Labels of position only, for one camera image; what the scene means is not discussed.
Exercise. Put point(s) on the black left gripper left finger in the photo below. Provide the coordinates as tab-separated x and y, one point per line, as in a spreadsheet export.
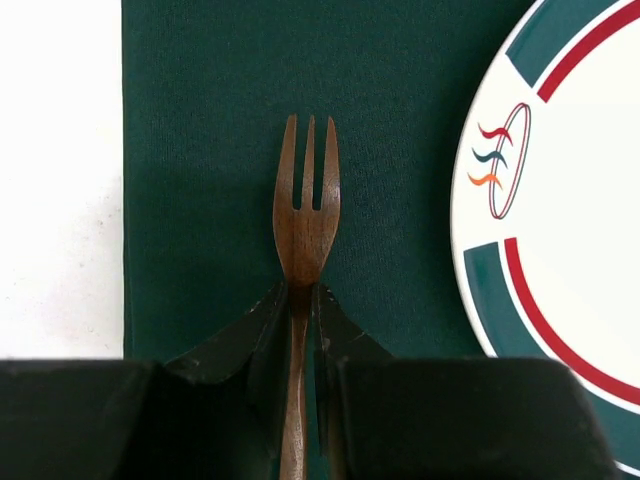
214	412

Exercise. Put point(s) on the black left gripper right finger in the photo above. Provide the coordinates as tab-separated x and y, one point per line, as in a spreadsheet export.
385	417

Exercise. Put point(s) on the brown wooden fork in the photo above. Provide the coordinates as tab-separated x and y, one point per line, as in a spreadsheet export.
303	237

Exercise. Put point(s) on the white plate green red rim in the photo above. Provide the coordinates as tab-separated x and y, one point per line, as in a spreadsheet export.
545	204

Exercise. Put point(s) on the dark green cloth placemat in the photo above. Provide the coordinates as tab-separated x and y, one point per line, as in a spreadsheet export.
207	89

